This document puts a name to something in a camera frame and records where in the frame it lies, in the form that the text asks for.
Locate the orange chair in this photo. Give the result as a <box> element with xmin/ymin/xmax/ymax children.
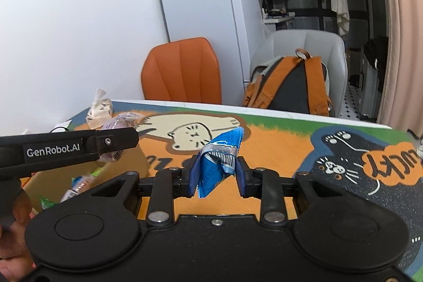
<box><xmin>141</xmin><ymin>37</ymin><xmax>222</xmax><ymax>104</ymax></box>

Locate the blue snack wrapper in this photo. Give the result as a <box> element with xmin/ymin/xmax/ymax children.
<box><xmin>196</xmin><ymin>127</ymin><xmax>244</xmax><ymax>198</ymax></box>

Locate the clear biscuit snack pack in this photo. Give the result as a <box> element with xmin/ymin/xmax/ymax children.
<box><xmin>60</xmin><ymin>175</ymin><xmax>95</xmax><ymax>202</ymax></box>

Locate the orange black backpack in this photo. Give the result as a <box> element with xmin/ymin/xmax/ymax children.
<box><xmin>243</xmin><ymin>49</ymin><xmax>335</xmax><ymax>117</ymax></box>

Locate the pink snack packet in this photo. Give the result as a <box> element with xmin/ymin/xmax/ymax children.
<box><xmin>98</xmin><ymin>112</ymin><xmax>144</xmax><ymax>163</ymax></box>

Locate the grey armchair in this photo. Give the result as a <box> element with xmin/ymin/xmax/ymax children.
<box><xmin>243</xmin><ymin>29</ymin><xmax>348</xmax><ymax>117</ymax></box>

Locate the green snack packet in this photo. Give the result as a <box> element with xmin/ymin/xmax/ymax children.
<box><xmin>39</xmin><ymin>196</ymin><xmax>57</xmax><ymax>210</ymax></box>

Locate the white refrigerator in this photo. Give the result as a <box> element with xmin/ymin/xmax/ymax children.
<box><xmin>161</xmin><ymin>0</ymin><xmax>266</xmax><ymax>106</ymax></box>

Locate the left hand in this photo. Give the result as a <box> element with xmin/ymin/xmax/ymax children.
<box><xmin>1</xmin><ymin>190</ymin><xmax>34</xmax><ymax>281</ymax></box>

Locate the tissue pack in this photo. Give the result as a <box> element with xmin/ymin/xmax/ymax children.
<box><xmin>85</xmin><ymin>89</ymin><xmax>113</xmax><ymax>130</ymax></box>

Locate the brown cardboard box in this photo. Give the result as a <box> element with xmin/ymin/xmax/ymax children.
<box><xmin>24</xmin><ymin>147</ymin><xmax>150</xmax><ymax>213</ymax></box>

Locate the pink curtain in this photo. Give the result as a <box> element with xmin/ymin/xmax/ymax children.
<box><xmin>378</xmin><ymin>0</ymin><xmax>422</xmax><ymax>137</ymax></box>

